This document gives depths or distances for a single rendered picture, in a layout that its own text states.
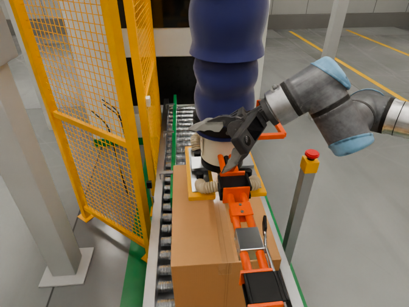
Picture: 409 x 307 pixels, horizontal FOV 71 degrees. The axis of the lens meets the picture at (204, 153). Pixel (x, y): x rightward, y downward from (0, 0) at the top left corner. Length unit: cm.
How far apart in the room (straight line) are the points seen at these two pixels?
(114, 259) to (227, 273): 136
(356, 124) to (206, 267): 70
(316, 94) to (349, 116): 8
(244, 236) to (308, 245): 173
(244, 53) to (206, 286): 85
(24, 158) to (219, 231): 105
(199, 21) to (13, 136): 110
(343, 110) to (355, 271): 188
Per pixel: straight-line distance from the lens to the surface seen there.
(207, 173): 114
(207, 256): 111
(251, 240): 76
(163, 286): 153
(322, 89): 67
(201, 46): 89
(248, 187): 88
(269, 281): 70
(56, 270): 235
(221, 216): 124
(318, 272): 235
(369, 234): 275
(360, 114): 71
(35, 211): 194
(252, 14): 86
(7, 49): 158
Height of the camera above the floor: 185
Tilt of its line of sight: 34 degrees down
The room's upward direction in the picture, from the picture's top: straight up
